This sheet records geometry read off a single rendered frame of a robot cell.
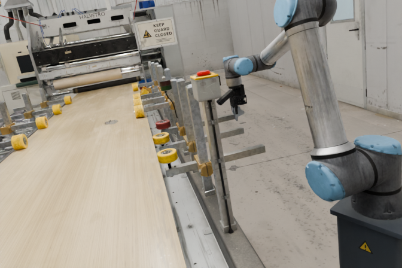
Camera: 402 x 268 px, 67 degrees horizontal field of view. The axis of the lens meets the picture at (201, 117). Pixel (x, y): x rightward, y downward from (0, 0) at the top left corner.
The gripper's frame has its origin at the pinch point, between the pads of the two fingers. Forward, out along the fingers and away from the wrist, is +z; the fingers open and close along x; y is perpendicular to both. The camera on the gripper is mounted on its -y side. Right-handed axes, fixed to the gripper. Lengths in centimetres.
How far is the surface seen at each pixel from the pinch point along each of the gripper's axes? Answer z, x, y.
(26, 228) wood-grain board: -7, -83, -90
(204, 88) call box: -36, -83, -34
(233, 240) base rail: 13, -86, -33
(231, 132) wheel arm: -1.5, -26.5, -11.1
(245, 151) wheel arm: -1, -51, -14
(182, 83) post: -31, -31, -32
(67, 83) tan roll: -22, 225, -131
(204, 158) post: -4, -56, -32
